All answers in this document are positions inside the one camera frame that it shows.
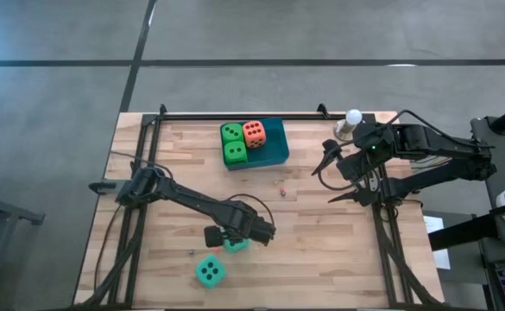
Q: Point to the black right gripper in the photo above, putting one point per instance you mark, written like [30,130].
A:
[364,155]

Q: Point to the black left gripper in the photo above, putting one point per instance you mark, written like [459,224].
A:
[243,222]

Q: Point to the teal foam die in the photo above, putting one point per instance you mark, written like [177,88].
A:
[210,271]
[236,246]

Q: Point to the green foam die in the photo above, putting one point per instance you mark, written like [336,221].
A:
[232,132]
[235,152]

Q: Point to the orange foam die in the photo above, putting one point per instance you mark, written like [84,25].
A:
[254,134]

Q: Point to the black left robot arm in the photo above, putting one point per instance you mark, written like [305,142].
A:
[191,201]

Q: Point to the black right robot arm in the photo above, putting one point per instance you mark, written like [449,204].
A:
[442,144]

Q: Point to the white bulb on metal stand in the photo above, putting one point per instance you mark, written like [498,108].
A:
[348,127]

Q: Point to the blue plastic bin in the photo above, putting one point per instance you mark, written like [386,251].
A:
[273,147]

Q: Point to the white paper sheet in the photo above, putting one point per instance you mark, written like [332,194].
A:
[434,224]

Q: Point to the black flat bar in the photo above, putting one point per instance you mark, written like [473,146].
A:
[463,231]

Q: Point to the black metal stand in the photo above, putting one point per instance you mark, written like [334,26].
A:
[14,211]

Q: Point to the black frame clamp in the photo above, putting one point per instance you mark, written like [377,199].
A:
[162,109]
[322,110]

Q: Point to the black aluminium table frame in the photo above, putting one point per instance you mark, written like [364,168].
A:
[191,116]

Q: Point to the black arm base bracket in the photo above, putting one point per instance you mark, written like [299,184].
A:
[103,186]

